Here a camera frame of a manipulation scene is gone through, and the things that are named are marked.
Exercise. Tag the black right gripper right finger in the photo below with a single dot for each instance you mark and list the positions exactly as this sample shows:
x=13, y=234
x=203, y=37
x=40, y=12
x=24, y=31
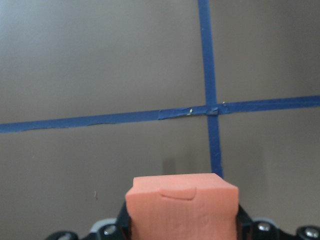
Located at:
x=260, y=228

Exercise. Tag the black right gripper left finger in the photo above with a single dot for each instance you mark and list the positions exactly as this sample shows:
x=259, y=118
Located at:
x=112, y=228

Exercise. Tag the orange foam cube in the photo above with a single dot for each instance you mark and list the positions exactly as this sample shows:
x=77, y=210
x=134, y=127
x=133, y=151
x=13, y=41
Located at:
x=199, y=206

